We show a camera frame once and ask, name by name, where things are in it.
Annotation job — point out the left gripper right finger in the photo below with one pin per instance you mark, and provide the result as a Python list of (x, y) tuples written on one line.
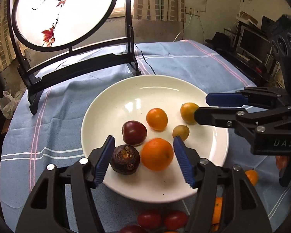
[(242, 210)]

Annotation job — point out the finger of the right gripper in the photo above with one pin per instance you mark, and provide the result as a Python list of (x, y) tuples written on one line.
[(218, 116), (226, 99)]

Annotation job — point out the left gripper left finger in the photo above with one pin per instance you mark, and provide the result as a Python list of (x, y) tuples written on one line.
[(45, 209)]

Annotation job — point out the yellow green tomato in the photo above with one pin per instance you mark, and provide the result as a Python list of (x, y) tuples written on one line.
[(187, 111)]

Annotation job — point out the small yellow longan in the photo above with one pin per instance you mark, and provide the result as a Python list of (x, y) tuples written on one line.
[(182, 131)]

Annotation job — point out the small orange tomato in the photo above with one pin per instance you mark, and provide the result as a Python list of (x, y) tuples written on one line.
[(157, 119)]

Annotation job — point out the dark red plum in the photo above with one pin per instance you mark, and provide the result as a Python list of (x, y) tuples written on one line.
[(134, 133), (132, 229)]

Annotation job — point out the dark brown water chestnut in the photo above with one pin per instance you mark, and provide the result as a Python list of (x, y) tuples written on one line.
[(125, 159)]

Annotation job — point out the large orange mandarin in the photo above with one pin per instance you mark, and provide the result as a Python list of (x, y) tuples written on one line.
[(216, 214)]

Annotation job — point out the orange yellow tomato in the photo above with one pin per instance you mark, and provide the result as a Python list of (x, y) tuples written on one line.
[(253, 176)]

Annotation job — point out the computer monitor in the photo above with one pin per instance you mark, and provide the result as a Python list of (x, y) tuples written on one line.
[(253, 45)]

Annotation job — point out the red cherry tomato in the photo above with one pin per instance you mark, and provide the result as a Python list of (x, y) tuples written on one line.
[(150, 220), (175, 220)]

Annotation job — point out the blue plaid tablecloth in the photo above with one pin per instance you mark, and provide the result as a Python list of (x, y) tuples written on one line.
[(52, 135)]

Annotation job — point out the white ceramic plate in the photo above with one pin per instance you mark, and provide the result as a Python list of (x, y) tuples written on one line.
[(132, 99)]

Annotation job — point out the white plastic bag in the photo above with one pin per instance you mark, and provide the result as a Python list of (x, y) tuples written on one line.
[(8, 103)]

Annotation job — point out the round bird painting screen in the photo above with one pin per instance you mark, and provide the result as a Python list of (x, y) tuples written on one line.
[(47, 31)]

